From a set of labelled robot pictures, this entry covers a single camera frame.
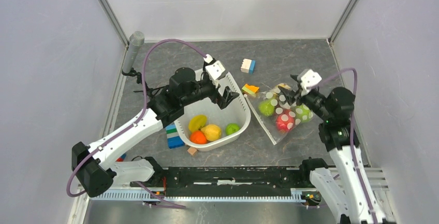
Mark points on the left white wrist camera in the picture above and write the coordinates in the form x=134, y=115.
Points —
x=215, y=69

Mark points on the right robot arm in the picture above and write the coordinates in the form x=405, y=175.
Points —
x=353, y=201

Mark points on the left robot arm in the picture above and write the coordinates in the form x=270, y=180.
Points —
x=96, y=166

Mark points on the red apple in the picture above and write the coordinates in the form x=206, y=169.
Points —
x=285, y=122

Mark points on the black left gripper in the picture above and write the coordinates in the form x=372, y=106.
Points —
x=222, y=101

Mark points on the orange green block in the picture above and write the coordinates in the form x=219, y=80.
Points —
x=250, y=90

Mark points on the orange fruit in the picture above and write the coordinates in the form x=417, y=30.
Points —
x=198, y=137

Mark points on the white plastic basket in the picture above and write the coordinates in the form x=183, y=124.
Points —
x=237, y=112

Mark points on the green apple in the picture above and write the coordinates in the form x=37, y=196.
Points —
x=266, y=108

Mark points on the small wooden cube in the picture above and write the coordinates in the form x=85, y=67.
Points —
x=192, y=151

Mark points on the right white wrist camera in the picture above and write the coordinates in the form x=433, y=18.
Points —
x=307, y=79

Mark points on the green pear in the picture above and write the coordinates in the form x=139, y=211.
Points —
x=303, y=113

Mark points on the small green lime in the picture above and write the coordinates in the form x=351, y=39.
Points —
x=232, y=128

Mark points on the yellow starfruit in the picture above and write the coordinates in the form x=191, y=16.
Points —
x=197, y=122

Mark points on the clear dotted zip bag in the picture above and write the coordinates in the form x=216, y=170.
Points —
x=281, y=106

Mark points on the blue green stacked blocks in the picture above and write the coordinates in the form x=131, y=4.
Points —
x=173, y=138

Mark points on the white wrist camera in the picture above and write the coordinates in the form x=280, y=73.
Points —
x=215, y=69
x=307, y=79

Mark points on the yellow bumpy lemon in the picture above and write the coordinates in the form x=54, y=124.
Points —
x=212, y=132

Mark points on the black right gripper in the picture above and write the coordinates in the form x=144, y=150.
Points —
x=298, y=99

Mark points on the white and blue block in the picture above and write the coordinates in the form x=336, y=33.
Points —
x=248, y=66

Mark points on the grey microphone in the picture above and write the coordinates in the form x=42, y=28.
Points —
x=136, y=41

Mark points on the aluminium rail frame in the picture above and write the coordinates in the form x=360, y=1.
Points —
x=137, y=191

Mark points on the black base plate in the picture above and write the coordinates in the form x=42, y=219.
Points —
x=271, y=181

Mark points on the red blue block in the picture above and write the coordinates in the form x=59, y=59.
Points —
x=121, y=158

